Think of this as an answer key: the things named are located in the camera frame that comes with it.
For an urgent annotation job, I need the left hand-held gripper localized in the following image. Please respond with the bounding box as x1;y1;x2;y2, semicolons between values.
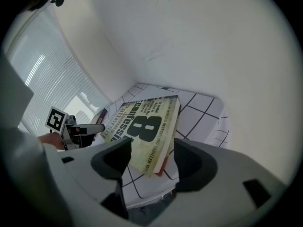
45;105;105;151

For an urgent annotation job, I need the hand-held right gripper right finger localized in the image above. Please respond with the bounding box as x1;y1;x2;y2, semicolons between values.
144;138;288;227

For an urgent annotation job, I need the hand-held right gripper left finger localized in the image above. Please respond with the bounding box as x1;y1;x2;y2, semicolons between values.
44;138;132;227

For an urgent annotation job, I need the dark brown hardcover book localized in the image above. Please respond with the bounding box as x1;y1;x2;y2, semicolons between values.
89;108;108;127

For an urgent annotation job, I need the pale green paperback book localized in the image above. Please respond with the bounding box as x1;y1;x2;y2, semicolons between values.
100;95;182;178

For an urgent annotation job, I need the person's left forearm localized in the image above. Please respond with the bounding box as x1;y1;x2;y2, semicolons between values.
37;132;63;150

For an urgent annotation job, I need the white window blind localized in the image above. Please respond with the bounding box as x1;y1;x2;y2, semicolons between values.
4;6;115;137

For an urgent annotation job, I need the white checked tablecloth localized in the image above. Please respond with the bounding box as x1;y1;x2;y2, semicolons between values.
89;83;230;209

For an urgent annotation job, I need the person's pale shirt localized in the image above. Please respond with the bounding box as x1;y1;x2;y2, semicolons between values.
0;52;60;227

